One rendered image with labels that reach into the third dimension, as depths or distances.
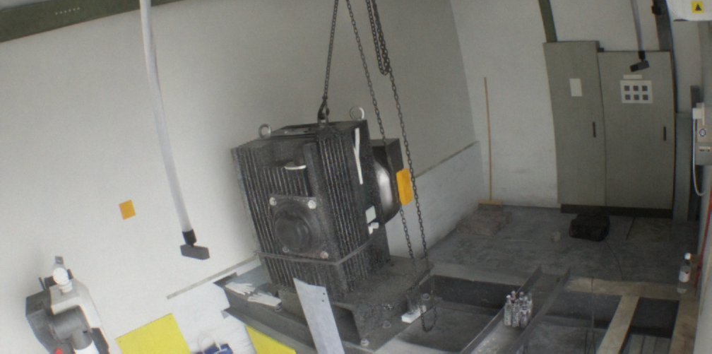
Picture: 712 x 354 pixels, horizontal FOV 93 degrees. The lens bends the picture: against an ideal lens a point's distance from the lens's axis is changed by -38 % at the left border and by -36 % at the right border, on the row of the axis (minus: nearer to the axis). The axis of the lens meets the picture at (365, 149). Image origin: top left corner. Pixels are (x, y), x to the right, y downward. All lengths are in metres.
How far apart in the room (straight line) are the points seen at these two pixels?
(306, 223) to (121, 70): 1.49
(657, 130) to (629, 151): 0.40
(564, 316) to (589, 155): 2.34
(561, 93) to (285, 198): 3.10
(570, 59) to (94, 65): 3.92
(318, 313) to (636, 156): 3.34
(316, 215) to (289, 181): 0.18
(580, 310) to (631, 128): 2.32
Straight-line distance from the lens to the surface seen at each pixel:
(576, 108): 4.60
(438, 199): 4.77
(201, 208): 3.12
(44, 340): 1.85
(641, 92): 4.41
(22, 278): 2.78
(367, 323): 2.32
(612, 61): 4.42
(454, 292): 2.91
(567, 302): 2.60
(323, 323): 2.17
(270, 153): 2.26
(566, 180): 4.84
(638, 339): 2.56
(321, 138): 2.06
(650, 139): 4.49
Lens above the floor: 1.99
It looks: 13 degrees down
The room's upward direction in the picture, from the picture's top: 10 degrees counter-clockwise
